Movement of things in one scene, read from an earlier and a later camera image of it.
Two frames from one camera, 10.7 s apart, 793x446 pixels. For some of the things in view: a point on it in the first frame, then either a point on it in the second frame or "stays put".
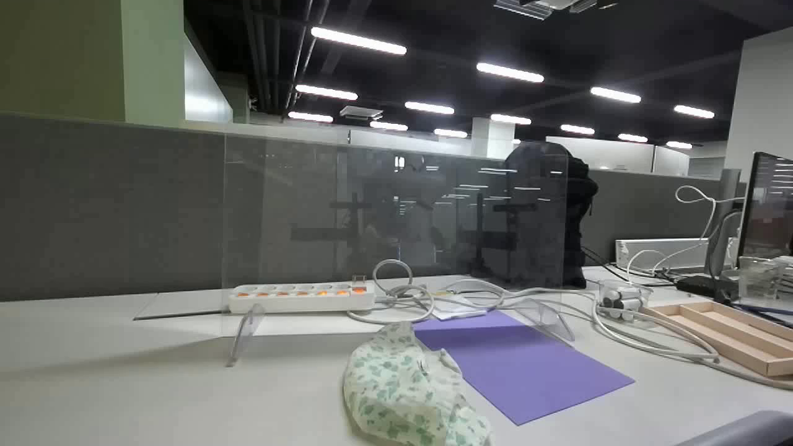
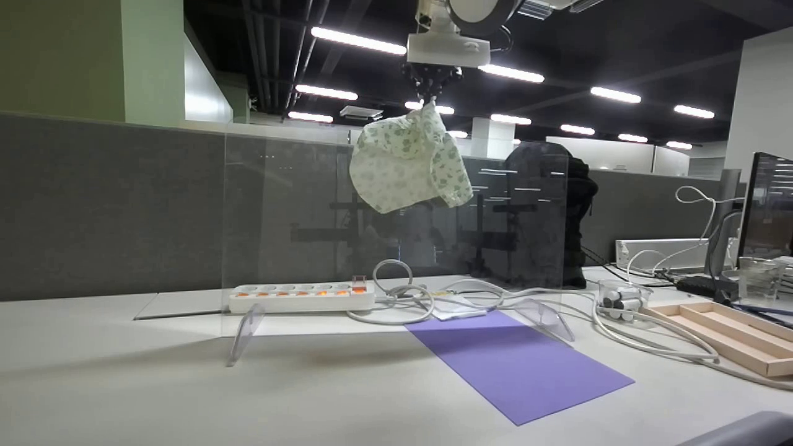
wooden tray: (750, 334) stays put
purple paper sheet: (517, 368) stays put
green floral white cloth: (404, 391) → (408, 158)
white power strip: (300, 297) stays put
